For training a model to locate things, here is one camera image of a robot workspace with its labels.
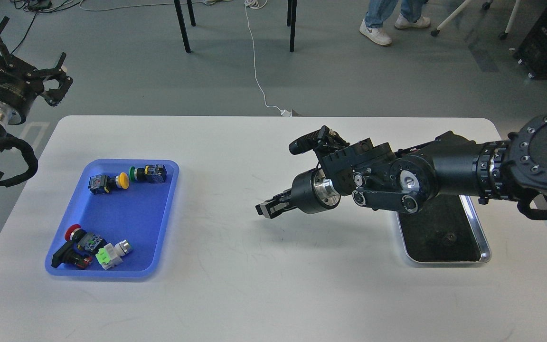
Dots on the white sneaker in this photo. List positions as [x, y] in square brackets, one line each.
[403, 23]
[377, 35]

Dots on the green push button switch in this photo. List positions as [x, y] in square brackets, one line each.
[151, 173]

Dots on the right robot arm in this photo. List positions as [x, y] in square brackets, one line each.
[376, 177]

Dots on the blue plastic tray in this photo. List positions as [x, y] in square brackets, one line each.
[139, 214]

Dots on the yellow push button switch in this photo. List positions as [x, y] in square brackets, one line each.
[102, 183]

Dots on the black table leg right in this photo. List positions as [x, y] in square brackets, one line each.
[291, 22]

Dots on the metal tray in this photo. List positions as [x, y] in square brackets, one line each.
[421, 234]

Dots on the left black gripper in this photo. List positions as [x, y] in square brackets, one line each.
[0, 92]

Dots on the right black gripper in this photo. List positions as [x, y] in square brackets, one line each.
[311, 192]

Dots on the black selector switch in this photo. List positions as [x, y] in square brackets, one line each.
[69, 256]

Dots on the black table leg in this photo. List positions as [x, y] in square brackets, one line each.
[291, 22]
[181, 21]

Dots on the red mushroom button switch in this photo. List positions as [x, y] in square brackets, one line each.
[85, 241]

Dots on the white green button switch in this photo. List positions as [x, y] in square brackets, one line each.
[112, 255]

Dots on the black table leg left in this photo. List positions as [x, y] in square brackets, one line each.
[181, 21]

